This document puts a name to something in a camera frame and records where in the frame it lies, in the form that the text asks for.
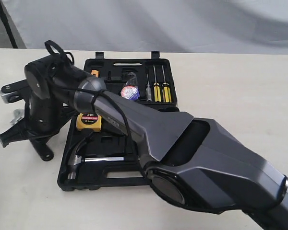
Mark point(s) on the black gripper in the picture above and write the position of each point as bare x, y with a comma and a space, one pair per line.
46, 116

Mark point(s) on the orange utility knife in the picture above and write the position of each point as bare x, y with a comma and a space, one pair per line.
95, 73

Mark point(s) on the yellow measuring tape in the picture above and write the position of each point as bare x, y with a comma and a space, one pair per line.
89, 121

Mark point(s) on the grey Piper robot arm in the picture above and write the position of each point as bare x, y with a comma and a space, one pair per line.
192, 163

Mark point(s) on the yellow black screwdriver right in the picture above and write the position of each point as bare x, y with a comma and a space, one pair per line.
166, 89

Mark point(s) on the PVC insulating tape roll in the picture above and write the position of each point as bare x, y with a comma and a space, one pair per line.
130, 90

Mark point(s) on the yellow black screwdriver left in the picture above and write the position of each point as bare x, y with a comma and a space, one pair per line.
157, 92

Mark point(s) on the claw hammer black grip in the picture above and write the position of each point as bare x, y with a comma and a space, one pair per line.
75, 160

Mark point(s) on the black plastic tool case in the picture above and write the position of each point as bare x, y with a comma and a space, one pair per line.
110, 142

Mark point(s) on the clear handled test screwdriver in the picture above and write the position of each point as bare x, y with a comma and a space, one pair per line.
148, 90

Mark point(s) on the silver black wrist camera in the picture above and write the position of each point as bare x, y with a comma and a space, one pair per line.
16, 91

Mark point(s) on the adjustable wrench black handle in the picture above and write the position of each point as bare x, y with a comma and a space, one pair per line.
40, 145

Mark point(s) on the yellow black screwdriver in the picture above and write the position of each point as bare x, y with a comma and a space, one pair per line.
166, 89
157, 92

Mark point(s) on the black stand pole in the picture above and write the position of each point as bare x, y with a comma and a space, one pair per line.
5, 21

